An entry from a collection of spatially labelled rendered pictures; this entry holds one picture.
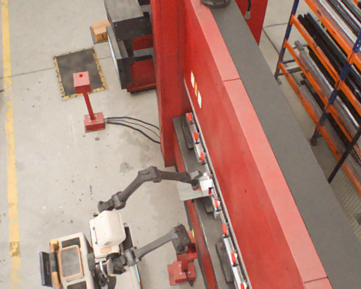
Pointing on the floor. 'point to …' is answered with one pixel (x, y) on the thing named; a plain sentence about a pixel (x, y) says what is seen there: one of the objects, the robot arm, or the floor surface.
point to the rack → (332, 77)
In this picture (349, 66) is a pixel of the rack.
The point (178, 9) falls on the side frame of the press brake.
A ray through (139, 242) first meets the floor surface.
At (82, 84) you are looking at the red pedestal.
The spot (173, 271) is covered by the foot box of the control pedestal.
